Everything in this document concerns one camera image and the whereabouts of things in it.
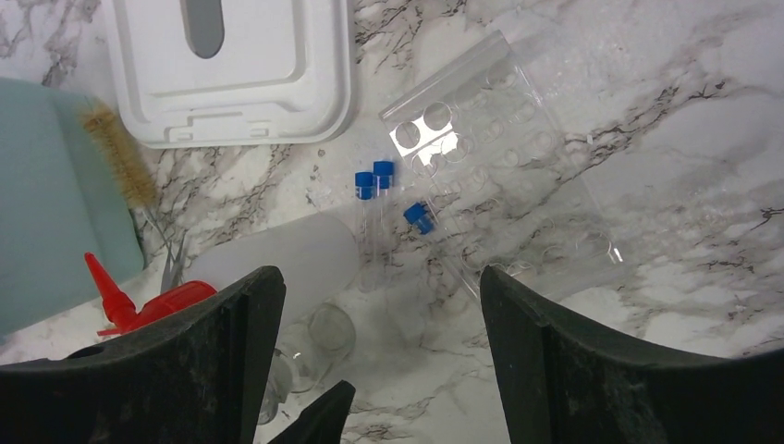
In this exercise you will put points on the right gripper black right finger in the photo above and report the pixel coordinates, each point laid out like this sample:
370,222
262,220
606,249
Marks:
565,378

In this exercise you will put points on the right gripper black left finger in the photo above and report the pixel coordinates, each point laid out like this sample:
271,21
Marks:
196,376

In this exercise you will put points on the small clear glass jar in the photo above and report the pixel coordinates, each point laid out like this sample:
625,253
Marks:
305,353

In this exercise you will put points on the white squeeze bottle red nozzle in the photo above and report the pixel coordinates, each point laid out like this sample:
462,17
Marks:
316,255

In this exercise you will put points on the blue capped test tube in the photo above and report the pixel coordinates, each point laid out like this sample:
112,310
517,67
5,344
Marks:
419,217
384,171
364,193

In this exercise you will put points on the teal plastic bin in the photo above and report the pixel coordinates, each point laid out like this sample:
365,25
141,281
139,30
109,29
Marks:
59,200

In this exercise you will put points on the clear plastic test tube rack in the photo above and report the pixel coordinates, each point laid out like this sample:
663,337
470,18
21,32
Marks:
498,180

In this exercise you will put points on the white plastic bin lid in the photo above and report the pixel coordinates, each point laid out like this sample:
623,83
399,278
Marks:
193,74

